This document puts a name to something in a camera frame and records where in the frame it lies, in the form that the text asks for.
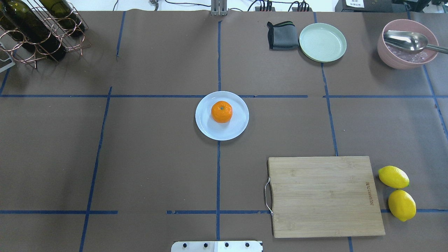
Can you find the bamboo cutting board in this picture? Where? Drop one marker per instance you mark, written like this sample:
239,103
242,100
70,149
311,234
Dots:
332,196

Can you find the folded grey cloth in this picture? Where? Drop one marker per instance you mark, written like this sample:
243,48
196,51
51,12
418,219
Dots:
282,36

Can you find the lower yellow lemon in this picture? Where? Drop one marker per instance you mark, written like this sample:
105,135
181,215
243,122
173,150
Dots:
402,205

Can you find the light green plate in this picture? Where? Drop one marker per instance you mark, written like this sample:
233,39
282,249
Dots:
322,42

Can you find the light blue plate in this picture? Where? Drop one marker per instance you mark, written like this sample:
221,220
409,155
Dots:
222,131

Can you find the aluminium frame post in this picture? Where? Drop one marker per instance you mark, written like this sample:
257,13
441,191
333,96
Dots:
219,8

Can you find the pink bowl with ice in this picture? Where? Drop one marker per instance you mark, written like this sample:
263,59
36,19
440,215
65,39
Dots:
394,57

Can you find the yellow lemon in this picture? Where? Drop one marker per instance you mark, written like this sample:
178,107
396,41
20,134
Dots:
393,177
402,205

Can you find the steel ice scoop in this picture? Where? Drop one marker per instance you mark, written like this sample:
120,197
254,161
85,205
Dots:
411,41

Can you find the dark green wine bottle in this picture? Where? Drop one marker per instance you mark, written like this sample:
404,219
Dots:
36,32

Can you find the copper wire bottle rack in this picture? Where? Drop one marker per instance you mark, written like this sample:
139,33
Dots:
15,45

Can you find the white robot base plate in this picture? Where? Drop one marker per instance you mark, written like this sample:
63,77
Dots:
218,246

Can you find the orange mandarin fruit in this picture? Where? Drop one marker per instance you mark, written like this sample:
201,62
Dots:
222,112

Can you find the upper yellow lemon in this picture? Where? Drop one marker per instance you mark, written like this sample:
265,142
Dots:
393,177

